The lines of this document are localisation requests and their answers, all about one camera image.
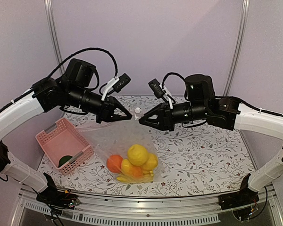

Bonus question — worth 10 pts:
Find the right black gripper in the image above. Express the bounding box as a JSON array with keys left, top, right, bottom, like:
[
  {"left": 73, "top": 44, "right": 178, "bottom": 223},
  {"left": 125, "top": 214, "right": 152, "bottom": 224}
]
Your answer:
[{"left": 138, "top": 101, "right": 208, "bottom": 132}]

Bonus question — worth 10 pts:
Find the yellow lemon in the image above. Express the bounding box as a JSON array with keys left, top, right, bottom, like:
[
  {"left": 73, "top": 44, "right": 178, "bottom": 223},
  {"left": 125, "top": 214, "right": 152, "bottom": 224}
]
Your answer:
[{"left": 127, "top": 144, "right": 149, "bottom": 166}]

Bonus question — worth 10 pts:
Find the clear zip top bag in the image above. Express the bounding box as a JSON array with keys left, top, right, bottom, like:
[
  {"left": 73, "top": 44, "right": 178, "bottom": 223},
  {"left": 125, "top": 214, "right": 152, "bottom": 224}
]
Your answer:
[{"left": 77, "top": 107, "right": 162, "bottom": 182}]

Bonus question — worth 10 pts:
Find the yellow mango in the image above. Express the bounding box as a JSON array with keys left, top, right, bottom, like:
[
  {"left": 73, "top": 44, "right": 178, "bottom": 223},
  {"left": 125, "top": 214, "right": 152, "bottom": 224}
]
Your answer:
[
  {"left": 121, "top": 159, "right": 143, "bottom": 177},
  {"left": 141, "top": 153, "right": 158, "bottom": 171}
]

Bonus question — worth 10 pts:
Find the yellow banana bunch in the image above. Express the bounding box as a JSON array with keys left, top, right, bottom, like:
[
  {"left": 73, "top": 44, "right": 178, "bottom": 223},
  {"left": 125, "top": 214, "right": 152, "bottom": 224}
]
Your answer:
[{"left": 116, "top": 171, "right": 154, "bottom": 184}]

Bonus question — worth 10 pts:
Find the orange fruit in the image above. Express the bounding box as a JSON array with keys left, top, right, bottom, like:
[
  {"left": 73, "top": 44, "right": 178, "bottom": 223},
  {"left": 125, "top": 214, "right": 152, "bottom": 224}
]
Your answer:
[{"left": 106, "top": 155, "right": 123, "bottom": 174}]

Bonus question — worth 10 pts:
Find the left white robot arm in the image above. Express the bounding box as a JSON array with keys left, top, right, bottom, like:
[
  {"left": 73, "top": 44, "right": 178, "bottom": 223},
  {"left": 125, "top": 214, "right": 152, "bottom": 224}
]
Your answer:
[{"left": 0, "top": 59, "right": 132, "bottom": 209}]

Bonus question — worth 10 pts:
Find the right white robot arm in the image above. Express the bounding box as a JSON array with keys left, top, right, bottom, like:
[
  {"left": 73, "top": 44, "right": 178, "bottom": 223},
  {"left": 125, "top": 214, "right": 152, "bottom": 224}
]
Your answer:
[{"left": 139, "top": 74, "right": 283, "bottom": 210}]

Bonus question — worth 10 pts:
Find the pink plastic basket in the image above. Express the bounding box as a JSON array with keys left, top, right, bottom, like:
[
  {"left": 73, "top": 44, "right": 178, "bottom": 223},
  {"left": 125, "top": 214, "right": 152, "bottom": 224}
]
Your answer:
[{"left": 35, "top": 118, "right": 94, "bottom": 176}]

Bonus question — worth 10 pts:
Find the green avocado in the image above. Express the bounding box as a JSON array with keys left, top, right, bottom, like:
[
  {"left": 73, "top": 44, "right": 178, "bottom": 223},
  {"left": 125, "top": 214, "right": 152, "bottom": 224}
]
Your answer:
[{"left": 58, "top": 155, "right": 73, "bottom": 167}]

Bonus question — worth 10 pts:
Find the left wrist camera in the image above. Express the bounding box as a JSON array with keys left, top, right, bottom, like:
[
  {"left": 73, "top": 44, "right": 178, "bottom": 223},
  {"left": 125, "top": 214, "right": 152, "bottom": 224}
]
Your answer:
[{"left": 99, "top": 73, "right": 131, "bottom": 101}]

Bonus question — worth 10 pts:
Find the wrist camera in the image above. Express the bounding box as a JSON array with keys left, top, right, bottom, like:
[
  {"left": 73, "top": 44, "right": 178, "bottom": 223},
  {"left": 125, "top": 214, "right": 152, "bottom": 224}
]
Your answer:
[
  {"left": 148, "top": 79, "right": 176, "bottom": 109},
  {"left": 99, "top": 73, "right": 131, "bottom": 101}
]

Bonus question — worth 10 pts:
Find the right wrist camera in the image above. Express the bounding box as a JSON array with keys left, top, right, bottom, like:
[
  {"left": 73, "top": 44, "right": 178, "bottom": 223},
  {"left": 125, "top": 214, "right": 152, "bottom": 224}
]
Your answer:
[{"left": 148, "top": 79, "right": 176, "bottom": 109}]

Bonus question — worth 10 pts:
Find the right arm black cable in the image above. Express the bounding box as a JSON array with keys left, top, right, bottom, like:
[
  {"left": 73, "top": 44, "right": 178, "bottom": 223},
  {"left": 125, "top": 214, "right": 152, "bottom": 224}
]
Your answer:
[{"left": 160, "top": 72, "right": 187, "bottom": 87}]

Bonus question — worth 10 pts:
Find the front aluminium rail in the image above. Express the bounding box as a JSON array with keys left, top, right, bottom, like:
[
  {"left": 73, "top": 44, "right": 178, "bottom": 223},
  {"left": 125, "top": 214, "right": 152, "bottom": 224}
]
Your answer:
[{"left": 11, "top": 186, "right": 283, "bottom": 226}]

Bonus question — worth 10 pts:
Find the left aluminium frame post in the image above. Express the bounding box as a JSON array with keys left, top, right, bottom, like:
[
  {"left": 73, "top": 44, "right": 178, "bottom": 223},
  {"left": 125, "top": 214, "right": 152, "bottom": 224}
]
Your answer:
[{"left": 44, "top": 0, "right": 62, "bottom": 64}]

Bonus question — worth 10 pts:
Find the aluminium frame post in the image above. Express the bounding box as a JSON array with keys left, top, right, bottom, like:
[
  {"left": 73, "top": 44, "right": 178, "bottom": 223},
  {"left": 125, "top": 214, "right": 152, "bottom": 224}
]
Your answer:
[
  {"left": 44, "top": 0, "right": 62, "bottom": 64},
  {"left": 223, "top": 0, "right": 250, "bottom": 96}
]

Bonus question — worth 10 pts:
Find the right aluminium frame post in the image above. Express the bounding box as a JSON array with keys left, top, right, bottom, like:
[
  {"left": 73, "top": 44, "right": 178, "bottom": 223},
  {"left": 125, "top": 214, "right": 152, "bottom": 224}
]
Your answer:
[{"left": 223, "top": 0, "right": 250, "bottom": 96}]

